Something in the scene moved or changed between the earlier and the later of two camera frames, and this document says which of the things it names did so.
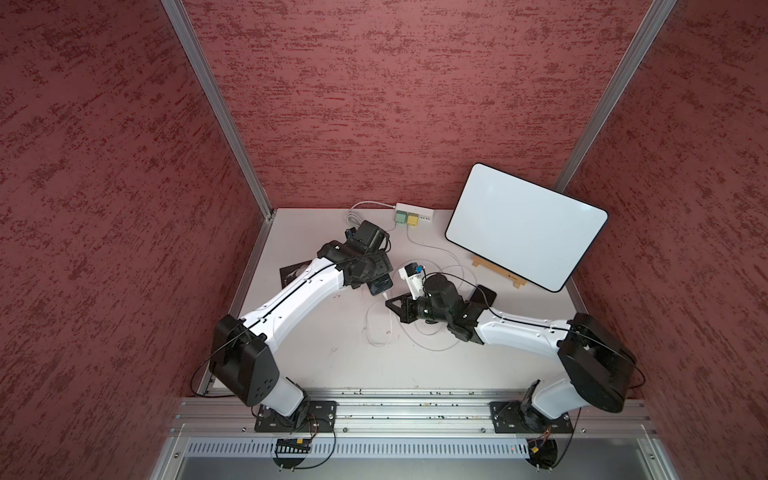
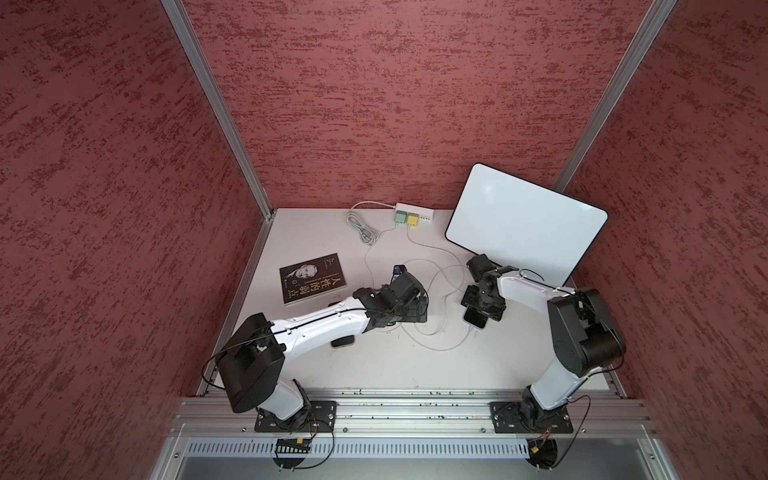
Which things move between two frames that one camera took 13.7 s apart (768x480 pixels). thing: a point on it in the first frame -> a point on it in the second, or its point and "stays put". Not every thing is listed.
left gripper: x=382 y=266 -> x=411 y=315
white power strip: x=425 y=215 stays put
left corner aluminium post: x=225 y=116 stays put
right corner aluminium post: x=656 y=19 stays put
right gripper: x=405 y=311 -> x=469 y=298
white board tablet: x=531 y=230 stays put
